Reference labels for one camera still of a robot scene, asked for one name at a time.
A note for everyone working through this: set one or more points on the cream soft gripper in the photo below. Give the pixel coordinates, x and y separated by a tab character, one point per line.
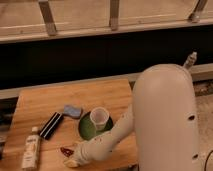
71	163

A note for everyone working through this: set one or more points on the red chili pepper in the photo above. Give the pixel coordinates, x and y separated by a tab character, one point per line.
66	152

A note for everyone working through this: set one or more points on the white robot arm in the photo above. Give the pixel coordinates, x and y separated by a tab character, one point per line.
162	116

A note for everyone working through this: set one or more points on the white ceramic cup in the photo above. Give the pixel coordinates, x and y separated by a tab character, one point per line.
99	116

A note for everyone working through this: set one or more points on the green plate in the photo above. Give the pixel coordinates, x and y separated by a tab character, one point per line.
87	130

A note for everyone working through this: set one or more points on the white plastic bottle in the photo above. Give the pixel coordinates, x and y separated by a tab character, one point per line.
31	152

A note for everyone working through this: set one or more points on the black striped box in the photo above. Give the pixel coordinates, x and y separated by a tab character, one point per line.
50	126

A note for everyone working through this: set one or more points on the blue sponge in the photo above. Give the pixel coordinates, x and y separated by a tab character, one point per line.
72	111

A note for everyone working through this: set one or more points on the clear bottle on ledge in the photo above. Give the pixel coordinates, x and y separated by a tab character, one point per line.
190	61

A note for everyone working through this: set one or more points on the left metal railing post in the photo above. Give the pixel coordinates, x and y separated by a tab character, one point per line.
47	17

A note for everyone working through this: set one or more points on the metal railing post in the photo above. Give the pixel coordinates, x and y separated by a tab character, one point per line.
194	17
47	17
114	14

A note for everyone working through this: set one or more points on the middle metal railing post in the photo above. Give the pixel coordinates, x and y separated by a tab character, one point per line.
114	14

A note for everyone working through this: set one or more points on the right metal railing post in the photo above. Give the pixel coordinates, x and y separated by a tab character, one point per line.
194	17

